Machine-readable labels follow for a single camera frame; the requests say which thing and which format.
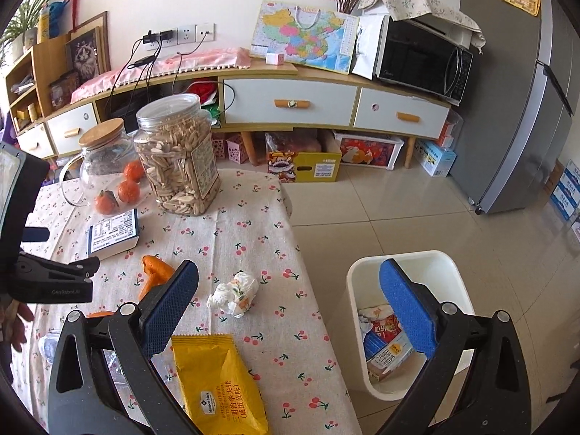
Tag yellow snack bag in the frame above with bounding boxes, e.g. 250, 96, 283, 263
171, 334, 271, 434

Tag black microwave oven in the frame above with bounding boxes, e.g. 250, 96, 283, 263
374, 17, 473, 106

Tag blue white small box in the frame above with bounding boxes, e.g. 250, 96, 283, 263
414, 140, 456, 178

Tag wooden tv cabinet white drawers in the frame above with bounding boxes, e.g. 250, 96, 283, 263
9, 36, 450, 158

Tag small pink white box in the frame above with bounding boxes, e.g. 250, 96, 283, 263
265, 52, 285, 66

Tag orange peel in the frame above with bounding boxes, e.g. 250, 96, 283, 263
80, 252, 175, 316

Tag colourful china map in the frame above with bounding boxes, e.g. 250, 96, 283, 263
250, 1, 358, 75

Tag green potted plant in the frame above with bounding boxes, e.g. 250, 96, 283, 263
1, 0, 50, 66

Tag stacked water cartons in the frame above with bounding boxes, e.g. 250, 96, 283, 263
550, 160, 580, 223

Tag white box red picture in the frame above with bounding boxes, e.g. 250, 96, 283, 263
333, 130, 404, 171

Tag yellow cardboard box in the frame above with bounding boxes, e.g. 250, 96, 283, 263
264, 129, 343, 185

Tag white trash bin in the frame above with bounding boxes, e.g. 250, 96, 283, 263
329, 250, 475, 402

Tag light blue tube carton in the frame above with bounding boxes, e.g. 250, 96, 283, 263
363, 331, 414, 382

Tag blue milk carton box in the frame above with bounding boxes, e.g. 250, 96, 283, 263
87, 209, 140, 260

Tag white tissue wrapper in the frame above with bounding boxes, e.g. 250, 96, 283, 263
207, 272, 260, 318

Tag plastic jar of seeds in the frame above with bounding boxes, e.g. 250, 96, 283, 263
134, 93, 220, 216

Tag orange persimmon fruit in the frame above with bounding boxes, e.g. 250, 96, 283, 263
123, 160, 145, 184
117, 180, 141, 204
94, 190, 119, 215

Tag red snack bag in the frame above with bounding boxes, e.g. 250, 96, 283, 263
358, 303, 402, 344

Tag glass jar bamboo lid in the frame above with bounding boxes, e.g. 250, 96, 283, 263
59, 118, 148, 217

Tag floral cloth on microwave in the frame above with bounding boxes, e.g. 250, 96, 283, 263
358, 0, 486, 52

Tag silver refrigerator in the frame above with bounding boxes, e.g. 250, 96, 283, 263
450, 0, 579, 214

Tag framed cat picture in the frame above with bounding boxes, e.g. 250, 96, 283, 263
65, 11, 111, 84

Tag clear crushed plastic bottle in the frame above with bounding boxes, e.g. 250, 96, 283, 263
37, 330, 178, 400

